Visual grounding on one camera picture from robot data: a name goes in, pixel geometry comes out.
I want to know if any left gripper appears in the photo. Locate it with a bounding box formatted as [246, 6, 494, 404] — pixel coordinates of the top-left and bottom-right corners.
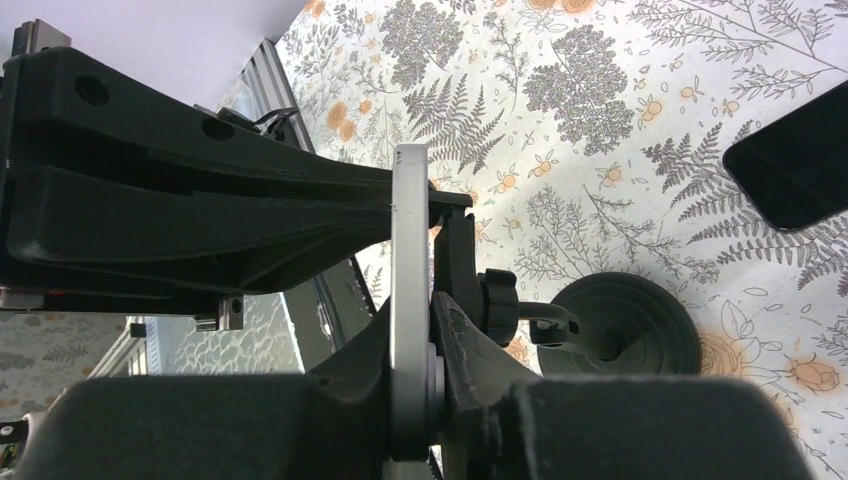
[0, 46, 399, 333]

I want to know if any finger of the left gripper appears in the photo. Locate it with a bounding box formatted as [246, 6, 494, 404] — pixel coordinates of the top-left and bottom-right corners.
[39, 47, 471, 219]

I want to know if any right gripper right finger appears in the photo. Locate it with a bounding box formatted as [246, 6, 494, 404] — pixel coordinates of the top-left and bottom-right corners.
[431, 292, 811, 479]

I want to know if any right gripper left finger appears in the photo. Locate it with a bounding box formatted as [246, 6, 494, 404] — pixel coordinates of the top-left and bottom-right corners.
[14, 308, 389, 479]

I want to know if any black phone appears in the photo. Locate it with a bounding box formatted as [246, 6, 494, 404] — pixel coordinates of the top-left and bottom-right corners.
[722, 82, 847, 231]
[389, 144, 445, 462]

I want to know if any black round-base stand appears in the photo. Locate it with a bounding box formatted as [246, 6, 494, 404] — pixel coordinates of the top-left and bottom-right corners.
[428, 188, 702, 375]

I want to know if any aluminium frame profile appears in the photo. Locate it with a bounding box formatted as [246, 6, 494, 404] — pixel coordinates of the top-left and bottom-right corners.
[11, 19, 315, 153]

